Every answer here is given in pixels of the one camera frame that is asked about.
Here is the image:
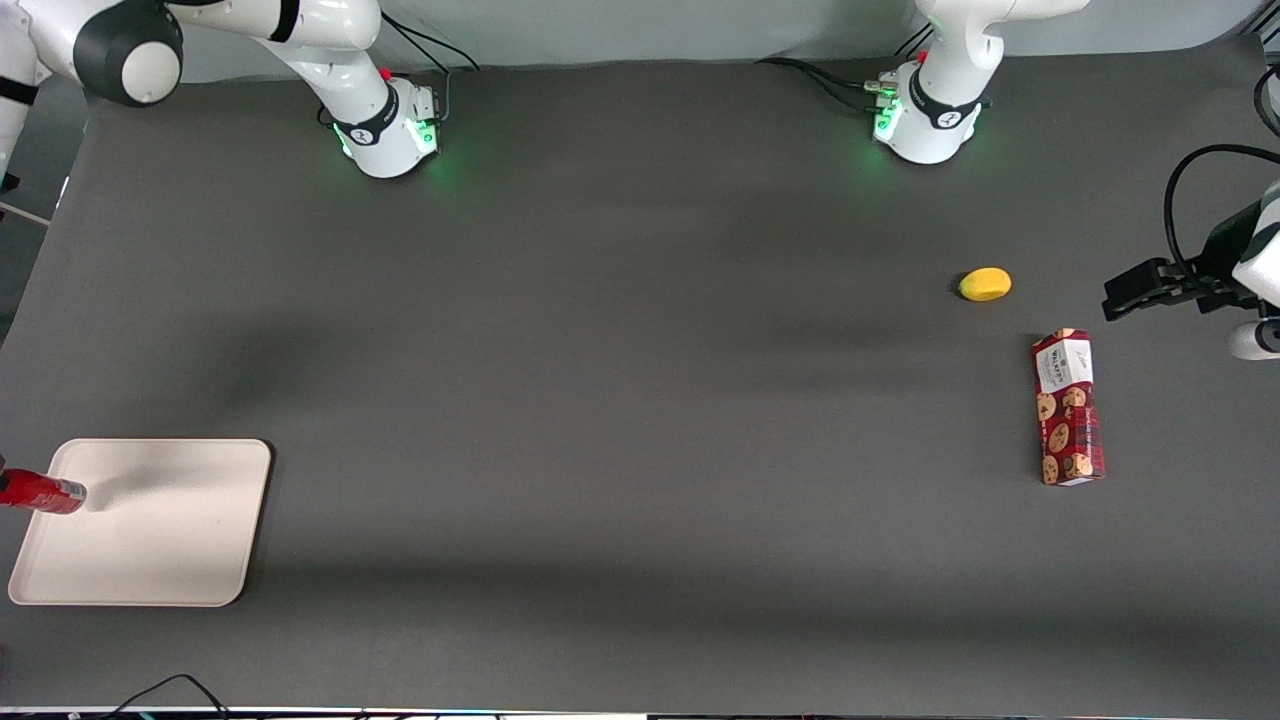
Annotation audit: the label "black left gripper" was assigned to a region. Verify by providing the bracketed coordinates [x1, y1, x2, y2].
[1102, 200, 1265, 322]

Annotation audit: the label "red soda can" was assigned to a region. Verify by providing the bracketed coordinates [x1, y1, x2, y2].
[0, 468, 89, 517]

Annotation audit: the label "beige plastic tray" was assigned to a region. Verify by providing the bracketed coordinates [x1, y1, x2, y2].
[8, 438, 273, 608]

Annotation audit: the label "red cookie box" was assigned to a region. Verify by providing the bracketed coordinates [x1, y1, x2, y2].
[1031, 328, 1107, 487]

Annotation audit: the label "yellow lemon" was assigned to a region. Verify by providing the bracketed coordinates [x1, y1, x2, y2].
[958, 267, 1013, 303]

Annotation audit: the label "black looped gripper cable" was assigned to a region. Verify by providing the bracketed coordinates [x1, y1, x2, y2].
[1163, 144, 1280, 283]

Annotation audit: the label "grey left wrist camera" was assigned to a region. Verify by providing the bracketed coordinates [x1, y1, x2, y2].
[1229, 318, 1280, 362]

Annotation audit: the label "black cable at table corner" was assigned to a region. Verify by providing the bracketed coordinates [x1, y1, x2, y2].
[1253, 64, 1280, 139]

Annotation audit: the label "black left base cables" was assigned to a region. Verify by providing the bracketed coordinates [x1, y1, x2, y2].
[755, 22, 936, 113]

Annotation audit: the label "black base cables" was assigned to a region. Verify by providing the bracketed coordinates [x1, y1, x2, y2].
[755, 22, 936, 113]
[318, 8, 481, 129]

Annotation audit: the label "black right base cables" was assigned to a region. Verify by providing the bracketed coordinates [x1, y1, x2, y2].
[318, 8, 481, 129]

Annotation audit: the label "black cable at table edge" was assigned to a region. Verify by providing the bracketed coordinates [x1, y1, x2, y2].
[70, 673, 233, 720]

